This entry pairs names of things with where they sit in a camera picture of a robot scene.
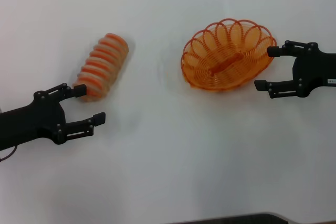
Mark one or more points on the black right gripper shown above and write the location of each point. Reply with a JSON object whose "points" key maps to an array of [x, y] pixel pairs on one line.
{"points": [[315, 69]]}

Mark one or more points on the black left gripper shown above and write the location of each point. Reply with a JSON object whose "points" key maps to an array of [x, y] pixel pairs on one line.
{"points": [[31, 121]]}

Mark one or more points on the sliced bread loaf orange crust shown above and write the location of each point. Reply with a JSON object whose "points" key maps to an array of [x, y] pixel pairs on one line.
{"points": [[102, 64]]}

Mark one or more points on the dark curved base panel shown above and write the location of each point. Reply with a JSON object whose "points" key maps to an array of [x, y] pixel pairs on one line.
{"points": [[236, 220]]}

